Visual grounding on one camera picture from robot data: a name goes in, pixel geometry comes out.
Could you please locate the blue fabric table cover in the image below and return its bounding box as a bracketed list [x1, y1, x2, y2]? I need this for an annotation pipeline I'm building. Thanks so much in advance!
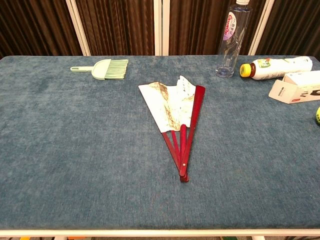
[0, 55, 320, 231]

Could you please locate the mint green hand brush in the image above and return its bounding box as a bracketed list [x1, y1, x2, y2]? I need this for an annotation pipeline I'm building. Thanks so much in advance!
[70, 58, 129, 81]

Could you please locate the white bottle with yellow cap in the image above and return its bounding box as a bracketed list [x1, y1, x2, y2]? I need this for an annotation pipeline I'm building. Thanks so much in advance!
[239, 56, 314, 81]

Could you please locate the clear plastic water bottle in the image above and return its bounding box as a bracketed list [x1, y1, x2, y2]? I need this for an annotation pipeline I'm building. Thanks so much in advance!
[215, 0, 253, 79]

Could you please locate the brown pleated screen panel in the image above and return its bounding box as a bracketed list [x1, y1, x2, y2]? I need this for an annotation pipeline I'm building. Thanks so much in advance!
[161, 0, 273, 56]
[249, 0, 320, 57]
[0, 0, 87, 60]
[66, 0, 162, 57]

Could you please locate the white cardboard box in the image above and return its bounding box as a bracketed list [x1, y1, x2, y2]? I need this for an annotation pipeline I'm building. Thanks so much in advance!
[268, 70, 320, 105]

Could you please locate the red wooden-handled dustpan brush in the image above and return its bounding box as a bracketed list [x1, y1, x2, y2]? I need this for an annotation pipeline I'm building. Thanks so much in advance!
[138, 74, 207, 184]

